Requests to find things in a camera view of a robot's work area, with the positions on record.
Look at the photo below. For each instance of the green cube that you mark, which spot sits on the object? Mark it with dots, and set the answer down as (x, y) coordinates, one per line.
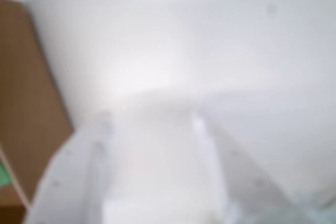
(4, 175)

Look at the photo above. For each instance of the brown cardboard box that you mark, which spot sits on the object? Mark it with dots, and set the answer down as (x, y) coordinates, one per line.
(26, 90)

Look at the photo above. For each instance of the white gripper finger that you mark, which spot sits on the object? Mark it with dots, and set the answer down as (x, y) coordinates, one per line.
(246, 187)
(68, 182)

